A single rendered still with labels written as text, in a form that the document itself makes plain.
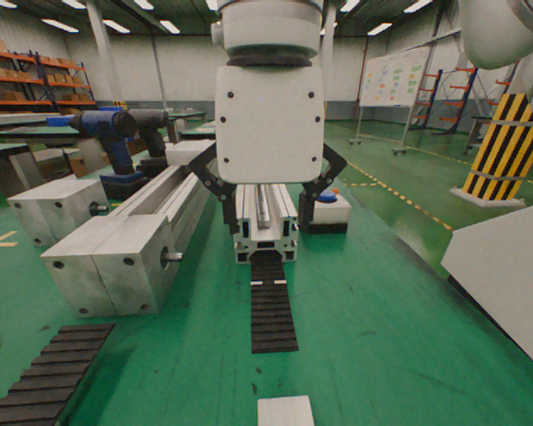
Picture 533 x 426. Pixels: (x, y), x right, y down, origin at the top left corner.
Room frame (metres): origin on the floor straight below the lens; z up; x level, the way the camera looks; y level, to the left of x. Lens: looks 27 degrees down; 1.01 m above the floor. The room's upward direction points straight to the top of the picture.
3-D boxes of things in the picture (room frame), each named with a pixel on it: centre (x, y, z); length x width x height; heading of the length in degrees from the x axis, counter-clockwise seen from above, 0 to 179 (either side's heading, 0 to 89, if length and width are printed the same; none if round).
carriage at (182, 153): (0.67, 0.22, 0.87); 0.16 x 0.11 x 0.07; 4
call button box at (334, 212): (0.42, -0.11, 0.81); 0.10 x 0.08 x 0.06; 94
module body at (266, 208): (0.69, 0.03, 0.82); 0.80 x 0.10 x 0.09; 4
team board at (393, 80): (5.64, -2.73, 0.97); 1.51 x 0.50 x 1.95; 22
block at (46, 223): (0.39, 0.37, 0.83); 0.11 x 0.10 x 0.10; 93
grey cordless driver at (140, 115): (0.77, 0.42, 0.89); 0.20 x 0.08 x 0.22; 107
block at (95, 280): (0.23, 0.17, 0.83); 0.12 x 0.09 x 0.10; 94
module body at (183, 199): (0.67, 0.22, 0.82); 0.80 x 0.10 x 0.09; 4
